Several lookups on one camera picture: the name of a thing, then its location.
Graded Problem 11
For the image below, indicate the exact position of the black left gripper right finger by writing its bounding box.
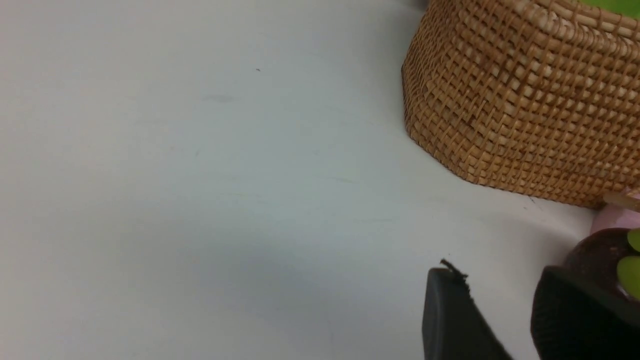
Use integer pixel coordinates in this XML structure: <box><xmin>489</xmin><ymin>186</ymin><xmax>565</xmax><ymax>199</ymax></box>
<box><xmin>530</xmin><ymin>266</ymin><xmax>640</xmax><ymax>360</ymax></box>

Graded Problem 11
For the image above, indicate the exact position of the dark purple mangosteen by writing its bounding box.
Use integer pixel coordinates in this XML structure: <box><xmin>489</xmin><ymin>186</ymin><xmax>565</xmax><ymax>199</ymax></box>
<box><xmin>563</xmin><ymin>227</ymin><xmax>640</xmax><ymax>304</ymax></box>

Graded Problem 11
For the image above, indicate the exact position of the woven wicker basket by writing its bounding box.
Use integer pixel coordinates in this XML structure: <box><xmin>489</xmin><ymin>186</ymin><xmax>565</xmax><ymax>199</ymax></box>
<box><xmin>401</xmin><ymin>0</ymin><xmax>640</xmax><ymax>208</ymax></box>

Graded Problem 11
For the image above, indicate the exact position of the pink foam cube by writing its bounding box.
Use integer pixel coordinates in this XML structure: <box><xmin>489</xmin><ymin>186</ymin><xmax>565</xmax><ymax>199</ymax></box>
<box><xmin>590</xmin><ymin>188</ymin><xmax>640</xmax><ymax>234</ymax></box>

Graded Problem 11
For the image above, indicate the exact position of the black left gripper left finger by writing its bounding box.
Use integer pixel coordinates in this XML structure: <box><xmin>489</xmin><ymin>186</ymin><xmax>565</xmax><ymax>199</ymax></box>
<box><xmin>422</xmin><ymin>259</ymin><xmax>512</xmax><ymax>360</ymax></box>

